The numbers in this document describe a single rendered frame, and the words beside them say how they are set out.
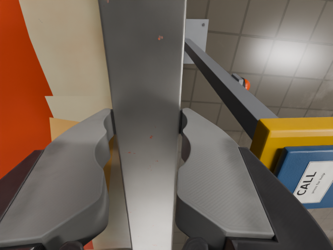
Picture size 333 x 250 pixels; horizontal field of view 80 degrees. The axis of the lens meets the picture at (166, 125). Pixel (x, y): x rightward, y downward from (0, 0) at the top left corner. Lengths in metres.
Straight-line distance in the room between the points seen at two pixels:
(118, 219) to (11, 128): 0.14
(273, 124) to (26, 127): 0.24
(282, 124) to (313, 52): 1.23
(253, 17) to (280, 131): 1.03
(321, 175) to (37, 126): 0.29
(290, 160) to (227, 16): 1.00
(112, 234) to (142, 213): 0.10
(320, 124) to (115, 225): 0.25
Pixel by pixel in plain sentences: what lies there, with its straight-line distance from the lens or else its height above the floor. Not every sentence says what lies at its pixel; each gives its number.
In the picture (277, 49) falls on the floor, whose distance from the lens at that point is 1.34.
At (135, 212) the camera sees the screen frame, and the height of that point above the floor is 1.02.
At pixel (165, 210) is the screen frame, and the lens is 0.17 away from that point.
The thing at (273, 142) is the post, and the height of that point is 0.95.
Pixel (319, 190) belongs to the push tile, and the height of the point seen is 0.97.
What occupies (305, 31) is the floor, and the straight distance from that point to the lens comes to 1.41.
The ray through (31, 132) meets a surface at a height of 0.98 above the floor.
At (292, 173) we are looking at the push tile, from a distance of 0.27.
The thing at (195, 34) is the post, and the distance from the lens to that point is 1.15.
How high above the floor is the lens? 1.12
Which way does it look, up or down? 58 degrees down
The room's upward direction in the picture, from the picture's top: 172 degrees clockwise
